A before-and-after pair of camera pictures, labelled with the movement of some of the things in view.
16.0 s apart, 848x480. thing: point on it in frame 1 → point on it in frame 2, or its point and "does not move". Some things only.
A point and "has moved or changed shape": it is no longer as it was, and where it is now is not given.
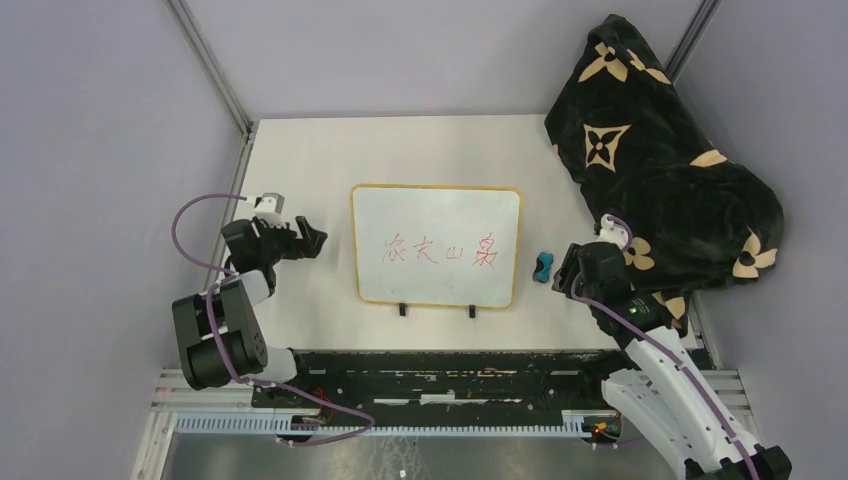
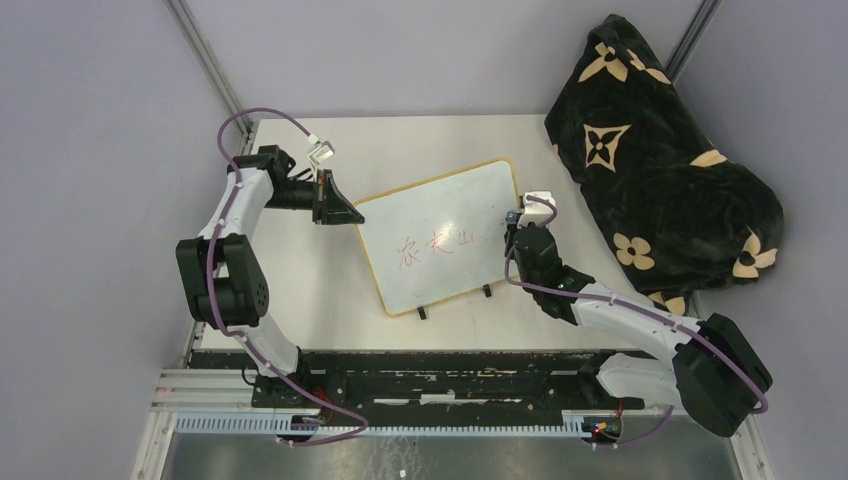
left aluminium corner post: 211,71 does not move
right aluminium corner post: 690,38 does not move
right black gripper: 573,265 → 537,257
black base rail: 534,381 does not move
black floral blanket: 697,221 does not move
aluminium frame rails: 173,394 does not move
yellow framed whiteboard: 437,245 has moved or changed shape
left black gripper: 309,249 → 329,205
